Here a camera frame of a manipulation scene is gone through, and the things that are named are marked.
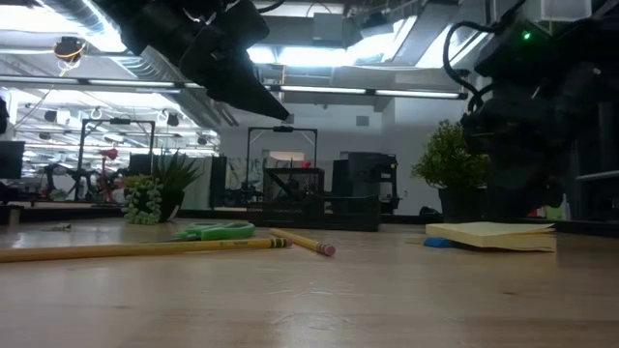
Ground green-handled scissors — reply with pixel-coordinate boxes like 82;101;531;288
166;220;257;244

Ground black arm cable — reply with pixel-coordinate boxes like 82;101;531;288
441;20;499;115

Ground black aluminium table frame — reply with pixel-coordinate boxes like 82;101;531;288
0;201;619;239

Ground ceiling cable reel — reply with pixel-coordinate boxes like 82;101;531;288
51;35;87;63

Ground yellow sticky note pad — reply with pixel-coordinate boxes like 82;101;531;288
425;220;558;253

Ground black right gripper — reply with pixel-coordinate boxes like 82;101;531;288
458;94;605;219

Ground succulent plant in dark pot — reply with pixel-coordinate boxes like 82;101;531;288
119;150;202;226

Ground dark monitor screen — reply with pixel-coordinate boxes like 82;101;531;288
0;140;26;180

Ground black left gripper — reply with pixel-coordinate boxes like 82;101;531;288
91;0;291;122

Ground background black frame with camera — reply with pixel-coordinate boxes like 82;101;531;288
246;125;319;170

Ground blue eraser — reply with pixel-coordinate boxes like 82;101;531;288
423;236;458;250

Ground long ceiling light strip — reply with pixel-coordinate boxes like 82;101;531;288
0;73;469;101

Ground yellow pencil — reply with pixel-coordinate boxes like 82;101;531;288
269;227;338;258
0;236;293;265

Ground black mesh desk organizer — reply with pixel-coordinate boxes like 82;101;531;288
246;166;383;232

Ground black cabinet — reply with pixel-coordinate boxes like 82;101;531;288
332;151;401;216

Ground background black robot station frame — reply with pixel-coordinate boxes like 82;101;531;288
76;117;157;202

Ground bushy plant in black pot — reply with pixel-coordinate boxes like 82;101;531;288
410;119;490;224

